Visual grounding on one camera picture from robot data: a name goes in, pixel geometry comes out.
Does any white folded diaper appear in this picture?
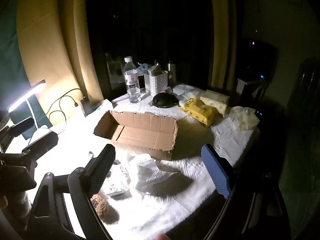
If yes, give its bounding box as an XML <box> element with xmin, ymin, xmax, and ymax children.
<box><xmin>172</xmin><ymin>84</ymin><xmax>208</xmax><ymax>100</ymax></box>

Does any brown cardboard box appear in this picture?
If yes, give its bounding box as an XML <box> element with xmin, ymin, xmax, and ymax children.
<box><xmin>94</xmin><ymin>110</ymin><xmax>179</xmax><ymax>161</ymax></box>

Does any metal thermos flask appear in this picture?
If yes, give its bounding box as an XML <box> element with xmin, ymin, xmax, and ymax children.
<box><xmin>167</xmin><ymin>60</ymin><xmax>177</xmax><ymax>87</ymax></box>

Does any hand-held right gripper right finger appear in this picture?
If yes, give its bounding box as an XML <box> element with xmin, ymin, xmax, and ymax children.
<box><xmin>201</xmin><ymin>144</ymin><xmax>292</xmax><ymax>240</ymax></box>

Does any dark chair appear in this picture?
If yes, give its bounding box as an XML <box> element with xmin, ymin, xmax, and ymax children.
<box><xmin>287</xmin><ymin>57</ymin><xmax>320</xmax><ymax>135</ymax></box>

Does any black round lid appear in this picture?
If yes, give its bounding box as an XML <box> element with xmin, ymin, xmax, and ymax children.
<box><xmin>152</xmin><ymin>93</ymin><xmax>179</xmax><ymax>109</ymax></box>

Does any crumpled pale plastic bag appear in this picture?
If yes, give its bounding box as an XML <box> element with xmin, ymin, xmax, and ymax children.
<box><xmin>229</xmin><ymin>106</ymin><xmax>260</xmax><ymax>132</ymax></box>

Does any wide yellow curtain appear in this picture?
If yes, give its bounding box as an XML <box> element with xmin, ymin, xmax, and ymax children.
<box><xmin>16</xmin><ymin>0</ymin><xmax>104</xmax><ymax>120</ymax></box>

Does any blue plastic bag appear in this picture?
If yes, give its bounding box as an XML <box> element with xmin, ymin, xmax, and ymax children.
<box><xmin>136</xmin><ymin>61</ymin><xmax>153</xmax><ymax>75</ymax></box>

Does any pale yellow tissue packet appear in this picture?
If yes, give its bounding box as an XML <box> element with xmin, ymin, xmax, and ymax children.
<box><xmin>200</xmin><ymin>90</ymin><xmax>230</xmax><ymax>117</ymax></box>

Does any black power cable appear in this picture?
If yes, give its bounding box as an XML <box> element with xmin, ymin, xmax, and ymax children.
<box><xmin>49</xmin><ymin>88</ymin><xmax>85</xmax><ymax>120</ymax></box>

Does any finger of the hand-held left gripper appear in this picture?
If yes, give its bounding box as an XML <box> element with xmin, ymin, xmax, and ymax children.
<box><xmin>22</xmin><ymin>132</ymin><xmax>58</xmax><ymax>157</ymax></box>
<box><xmin>9</xmin><ymin>118</ymin><xmax>35</xmax><ymax>136</ymax></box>

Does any clear plastic water bottle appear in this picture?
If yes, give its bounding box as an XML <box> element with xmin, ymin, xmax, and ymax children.
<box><xmin>122</xmin><ymin>56</ymin><xmax>142</xmax><ymax>104</ymax></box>

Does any narrow yellow curtain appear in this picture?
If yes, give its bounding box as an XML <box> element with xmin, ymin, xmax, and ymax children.
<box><xmin>209</xmin><ymin>0</ymin><xmax>238</xmax><ymax>90</ymax></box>

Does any white perforated basket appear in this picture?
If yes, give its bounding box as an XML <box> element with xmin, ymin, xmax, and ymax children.
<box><xmin>144</xmin><ymin>70</ymin><xmax>168</xmax><ymax>96</ymax></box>

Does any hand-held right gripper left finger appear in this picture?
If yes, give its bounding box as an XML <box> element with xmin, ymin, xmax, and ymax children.
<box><xmin>27</xmin><ymin>144</ymin><xmax>117</xmax><ymax>240</ymax></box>

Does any clear bubble wrap bundle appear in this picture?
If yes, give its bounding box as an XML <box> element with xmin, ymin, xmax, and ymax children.
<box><xmin>127</xmin><ymin>152</ymin><xmax>185</xmax><ymax>193</ymax></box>

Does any tan paper packet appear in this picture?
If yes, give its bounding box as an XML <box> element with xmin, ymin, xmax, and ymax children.
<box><xmin>147</xmin><ymin>61</ymin><xmax>164</xmax><ymax>77</ymax></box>

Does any white desk lamp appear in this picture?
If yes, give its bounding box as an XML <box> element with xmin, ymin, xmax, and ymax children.
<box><xmin>7</xmin><ymin>79</ymin><xmax>54</xmax><ymax>142</ymax></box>

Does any white tablecloth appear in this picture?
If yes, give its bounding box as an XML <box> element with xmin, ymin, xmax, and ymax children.
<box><xmin>5</xmin><ymin>82</ymin><xmax>260</xmax><ymax>240</ymax></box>

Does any black usb cable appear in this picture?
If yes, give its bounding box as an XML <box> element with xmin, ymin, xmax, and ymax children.
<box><xmin>49</xmin><ymin>101</ymin><xmax>80</xmax><ymax>134</ymax></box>

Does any yellow cloth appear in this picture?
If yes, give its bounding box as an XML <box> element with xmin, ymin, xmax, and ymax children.
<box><xmin>179</xmin><ymin>98</ymin><xmax>217</xmax><ymax>128</ymax></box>

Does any printed paper cup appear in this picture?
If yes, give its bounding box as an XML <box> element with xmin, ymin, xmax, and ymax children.
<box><xmin>102</xmin><ymin>164</ymin><xmax>132</xmax><ymax>197</ymax></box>

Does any dark box with lights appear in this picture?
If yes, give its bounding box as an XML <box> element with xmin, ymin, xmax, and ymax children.
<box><xmin>237</xmin><ymin>39</ymin><xmax>279</xmax><ymax>80</ymax></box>

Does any small white box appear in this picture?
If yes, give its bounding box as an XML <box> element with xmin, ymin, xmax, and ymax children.
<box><xmin>236</xmin><ymin>78</ymin><xmax>250</xmax><ymax>94</ymax></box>

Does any dark green curtain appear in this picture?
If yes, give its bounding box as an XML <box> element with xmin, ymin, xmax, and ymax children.
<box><xmin>0</xmin><ymin>0</ymin><xmax>28</xmax><ymax>110</ymax></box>

